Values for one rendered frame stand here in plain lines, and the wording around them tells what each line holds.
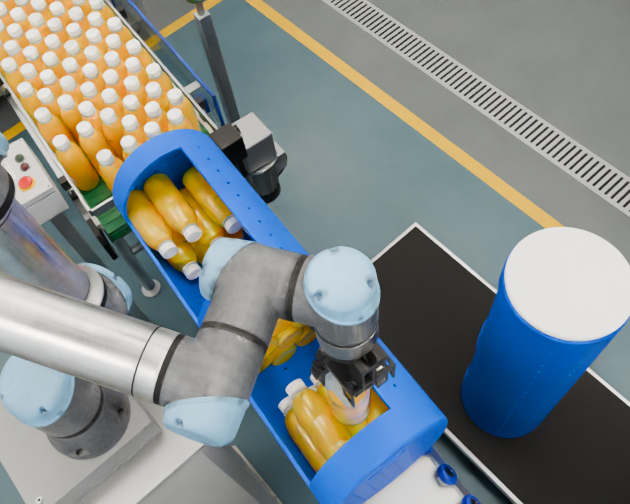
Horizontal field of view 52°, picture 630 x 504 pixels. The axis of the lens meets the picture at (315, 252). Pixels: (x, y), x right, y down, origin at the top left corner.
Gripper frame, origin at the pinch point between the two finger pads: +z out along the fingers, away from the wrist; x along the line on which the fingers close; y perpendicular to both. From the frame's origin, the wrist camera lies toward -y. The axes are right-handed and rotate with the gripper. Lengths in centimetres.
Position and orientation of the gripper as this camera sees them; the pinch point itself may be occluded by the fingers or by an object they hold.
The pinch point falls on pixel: (345, 372)
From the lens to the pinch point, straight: 98.4
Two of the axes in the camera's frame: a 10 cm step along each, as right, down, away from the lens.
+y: 5.8, 6.8, -4.4
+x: 8.1, -5.5, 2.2
